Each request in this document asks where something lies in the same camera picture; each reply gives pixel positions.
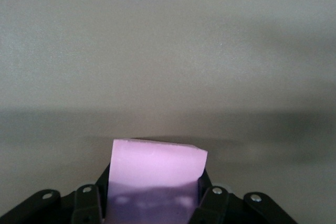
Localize pink foam cube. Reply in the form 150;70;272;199
103;138;209;224

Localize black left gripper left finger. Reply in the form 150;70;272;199
0;166;111;224

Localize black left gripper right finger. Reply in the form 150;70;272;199
188;170;300;224

